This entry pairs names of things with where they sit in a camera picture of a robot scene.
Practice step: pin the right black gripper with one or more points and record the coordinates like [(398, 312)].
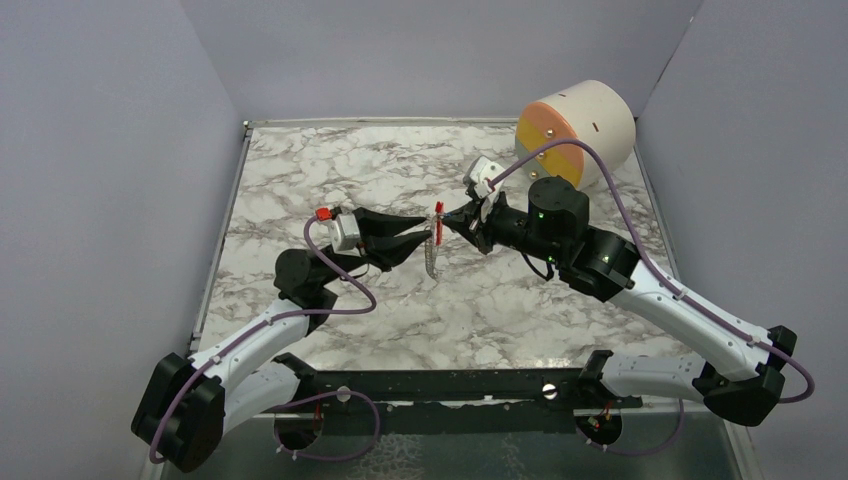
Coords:
[(474, 221)]

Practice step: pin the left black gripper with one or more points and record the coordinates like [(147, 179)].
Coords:
[(380, 244)]

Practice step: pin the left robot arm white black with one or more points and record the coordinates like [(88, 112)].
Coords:
[(190, 403)]

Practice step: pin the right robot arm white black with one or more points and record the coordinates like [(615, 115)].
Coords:
[(734, 368)]

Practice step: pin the round drawer box pastel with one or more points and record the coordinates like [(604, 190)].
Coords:
[(589, 111)]

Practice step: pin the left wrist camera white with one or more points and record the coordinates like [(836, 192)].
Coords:
[(343, 228)]

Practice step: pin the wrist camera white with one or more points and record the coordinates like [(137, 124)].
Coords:
[(479, 178), (343, 228)]

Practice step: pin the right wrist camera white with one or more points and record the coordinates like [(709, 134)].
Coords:
[(479, 178)]

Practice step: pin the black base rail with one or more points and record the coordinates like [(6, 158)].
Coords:
[(434, 402)]

